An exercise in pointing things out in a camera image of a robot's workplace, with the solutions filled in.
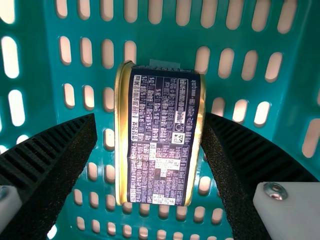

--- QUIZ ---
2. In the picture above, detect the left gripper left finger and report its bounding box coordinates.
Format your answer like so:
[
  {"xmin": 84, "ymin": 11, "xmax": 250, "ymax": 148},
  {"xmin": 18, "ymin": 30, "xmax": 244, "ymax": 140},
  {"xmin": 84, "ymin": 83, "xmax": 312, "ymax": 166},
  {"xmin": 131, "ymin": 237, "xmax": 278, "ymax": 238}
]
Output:
[{"xmin": 0, "ymin": 112, "xmax": 97, "ymax": 240}]

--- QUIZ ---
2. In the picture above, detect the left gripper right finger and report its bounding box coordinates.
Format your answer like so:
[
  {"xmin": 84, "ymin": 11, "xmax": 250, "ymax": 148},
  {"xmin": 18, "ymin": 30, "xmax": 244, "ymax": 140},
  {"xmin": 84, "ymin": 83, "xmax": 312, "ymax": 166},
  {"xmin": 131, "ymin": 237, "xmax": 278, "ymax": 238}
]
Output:
[{"xmin": 201, "ymin": 111, "xmax": 320, "ymax": 240}]

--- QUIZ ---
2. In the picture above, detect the rectangular tin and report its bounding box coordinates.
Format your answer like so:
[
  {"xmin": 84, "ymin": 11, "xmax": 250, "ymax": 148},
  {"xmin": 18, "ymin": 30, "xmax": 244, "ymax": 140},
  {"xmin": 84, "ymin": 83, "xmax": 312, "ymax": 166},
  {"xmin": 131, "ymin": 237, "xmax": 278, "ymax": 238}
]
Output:
[{"xmin": 114, "ymin": 59, "xmax": 207, "ymax": 208}]

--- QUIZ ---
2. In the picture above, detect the teal shopping basket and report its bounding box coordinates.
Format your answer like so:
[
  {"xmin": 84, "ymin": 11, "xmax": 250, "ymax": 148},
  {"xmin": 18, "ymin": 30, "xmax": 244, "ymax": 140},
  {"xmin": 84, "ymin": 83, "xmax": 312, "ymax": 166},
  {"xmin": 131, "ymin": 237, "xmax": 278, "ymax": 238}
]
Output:
[{"xmin": 0, "ymin": 0, "xmax": 320, "ymax": 240}]

